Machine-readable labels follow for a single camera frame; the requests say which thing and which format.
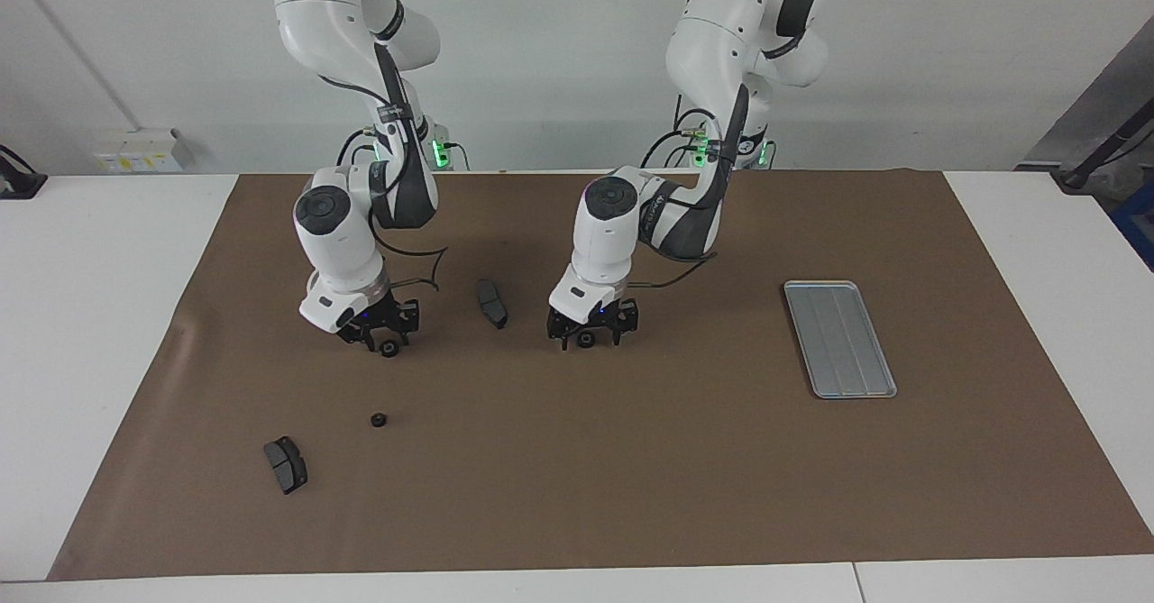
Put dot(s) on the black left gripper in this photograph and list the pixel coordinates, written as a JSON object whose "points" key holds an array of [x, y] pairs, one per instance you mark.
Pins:
{"points": [[595, 316]]}

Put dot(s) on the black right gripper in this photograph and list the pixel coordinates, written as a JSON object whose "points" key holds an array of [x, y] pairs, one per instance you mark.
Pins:
{"points": [[383, 319]]}

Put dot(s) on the large black bearing gear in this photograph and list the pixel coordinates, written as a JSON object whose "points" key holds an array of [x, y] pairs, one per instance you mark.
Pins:
{"points": [[389, 349]]}

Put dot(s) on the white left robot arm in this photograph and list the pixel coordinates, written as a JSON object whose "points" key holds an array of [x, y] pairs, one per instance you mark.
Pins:
{"points": [[609, 233]]}

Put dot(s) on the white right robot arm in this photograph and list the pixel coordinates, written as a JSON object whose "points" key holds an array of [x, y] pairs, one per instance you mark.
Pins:
{"points": [[343, 233]]}

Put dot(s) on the silver ribbed metal tray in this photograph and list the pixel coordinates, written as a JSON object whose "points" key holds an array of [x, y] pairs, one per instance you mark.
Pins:
{"points": [[843, 342]]}

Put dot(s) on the long grey brake pad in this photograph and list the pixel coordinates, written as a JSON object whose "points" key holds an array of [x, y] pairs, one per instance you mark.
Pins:
{"points": [[491, 303]]}

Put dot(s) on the brown paper table mat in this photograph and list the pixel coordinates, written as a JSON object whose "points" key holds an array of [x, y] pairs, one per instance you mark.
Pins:
{"points": [[631, 477]]}

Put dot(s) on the short grey brake pad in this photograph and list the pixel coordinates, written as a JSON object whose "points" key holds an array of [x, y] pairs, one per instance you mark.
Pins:
{"points": [[286, 465]]}

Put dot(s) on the black clamp base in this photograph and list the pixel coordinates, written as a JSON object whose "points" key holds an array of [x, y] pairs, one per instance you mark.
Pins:
{"points": [[18, 184]]}

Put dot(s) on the black stand pole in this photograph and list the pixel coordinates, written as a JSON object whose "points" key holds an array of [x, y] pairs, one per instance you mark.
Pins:
{"points": [[1082, 175]]}

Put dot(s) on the blue box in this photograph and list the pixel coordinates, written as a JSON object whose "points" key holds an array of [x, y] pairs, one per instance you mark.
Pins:
{"points": [[1140, 224]]}

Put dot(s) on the grey metal panel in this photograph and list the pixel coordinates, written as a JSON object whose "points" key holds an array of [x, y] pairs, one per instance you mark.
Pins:
{"points": [[1100, 98]]}

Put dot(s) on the white wall socket box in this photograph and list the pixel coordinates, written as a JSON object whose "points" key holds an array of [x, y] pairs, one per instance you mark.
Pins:
{"points": [[135, 154]]}

